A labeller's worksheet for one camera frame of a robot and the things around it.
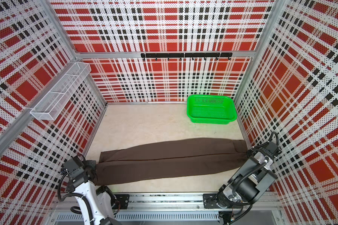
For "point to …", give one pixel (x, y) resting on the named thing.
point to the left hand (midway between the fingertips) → (96, 162)
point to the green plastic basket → (211, 109)
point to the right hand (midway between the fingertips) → (251, 154)
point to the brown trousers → (168, 158)
